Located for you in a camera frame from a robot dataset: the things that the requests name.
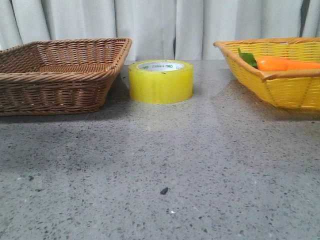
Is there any yellow tape roll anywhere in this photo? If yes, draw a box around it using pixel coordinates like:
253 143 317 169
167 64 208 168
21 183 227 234
128 59 194 104

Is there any small black debris piece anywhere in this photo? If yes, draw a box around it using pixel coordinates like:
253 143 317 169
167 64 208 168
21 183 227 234
160 187 169 195

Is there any white curtain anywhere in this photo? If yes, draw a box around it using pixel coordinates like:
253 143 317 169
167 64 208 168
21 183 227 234
0 0 320 61

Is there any brown wicker basket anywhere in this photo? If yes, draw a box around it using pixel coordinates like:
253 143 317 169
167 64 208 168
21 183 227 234
0 37 132 116

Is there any orange toy carrot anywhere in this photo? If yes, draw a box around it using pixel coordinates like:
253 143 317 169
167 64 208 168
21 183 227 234
238 48 320 72

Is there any yellow woven basket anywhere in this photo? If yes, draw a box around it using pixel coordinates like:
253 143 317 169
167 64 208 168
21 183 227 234
213 37 320 110

